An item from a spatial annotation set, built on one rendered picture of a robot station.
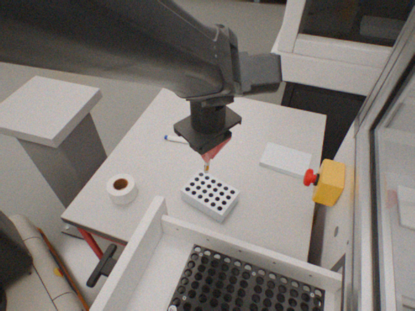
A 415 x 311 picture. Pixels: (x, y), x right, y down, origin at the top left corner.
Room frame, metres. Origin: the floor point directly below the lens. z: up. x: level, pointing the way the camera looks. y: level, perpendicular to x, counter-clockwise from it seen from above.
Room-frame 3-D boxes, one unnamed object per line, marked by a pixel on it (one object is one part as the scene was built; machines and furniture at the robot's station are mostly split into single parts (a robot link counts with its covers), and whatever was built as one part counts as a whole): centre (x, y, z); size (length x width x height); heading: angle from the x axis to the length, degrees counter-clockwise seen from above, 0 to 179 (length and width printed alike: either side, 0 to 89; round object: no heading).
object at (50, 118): (0.80, 0.56, 0.38); 0.30 x 0.30 x 0.76; 73
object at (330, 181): (0.37, -0.27, 0.88); 0.07 x 0.05 x 0.07; 160
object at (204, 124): (0.36, -0.01, 1.08); 0.10 x 0.07 x 0.07; 130
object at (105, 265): (0.18, 0.16, 0.91); 0.07 x 0.04 x 0.01; 160
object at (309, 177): (0.38, -0.24, 0.88); 0.04 x 0.03 x 0.04; 160
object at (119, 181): (0.42, 0.21, 0.78); 0.07 x 0.07 x 0.04
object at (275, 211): (0.55, -0.03, 0.38); 0.62 x 0.58 x 0.76; 160
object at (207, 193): (0.40, -0.01, 0.78); 0.12 x 0.08 x 0.04; 55
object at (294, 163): (0.53, -0.23, 0.77); 0.13 x 0.09 x 0.02; 66
